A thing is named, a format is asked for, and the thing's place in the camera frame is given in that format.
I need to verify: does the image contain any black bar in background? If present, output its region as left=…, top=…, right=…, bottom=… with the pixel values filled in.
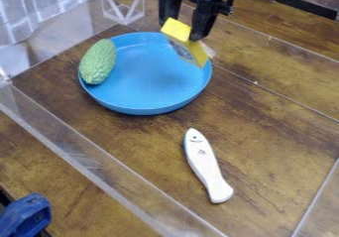
left=272, top=0, right=339, bottom=21

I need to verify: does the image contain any blue round tray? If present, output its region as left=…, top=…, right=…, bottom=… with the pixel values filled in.
left=79, top=32, right=213, bottom=115

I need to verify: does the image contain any blue clamp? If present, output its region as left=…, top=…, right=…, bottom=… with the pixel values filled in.
left=0, top=193, right=53, bottom=237

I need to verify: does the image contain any yellow toy brick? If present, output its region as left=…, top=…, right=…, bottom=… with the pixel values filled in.
left=161, top=18, right=209, bottom=67

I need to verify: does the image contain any clear acrylic enclosure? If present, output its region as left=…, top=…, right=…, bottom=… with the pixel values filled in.
left=0, top=0, right=339, bottom=237

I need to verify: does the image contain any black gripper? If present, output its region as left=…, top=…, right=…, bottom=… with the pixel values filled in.
left=159, top=0, right=235, bottom=42

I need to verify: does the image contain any green bumpy toy gourd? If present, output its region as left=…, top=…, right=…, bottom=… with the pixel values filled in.
left=81, top=39, right=117, bottom=84

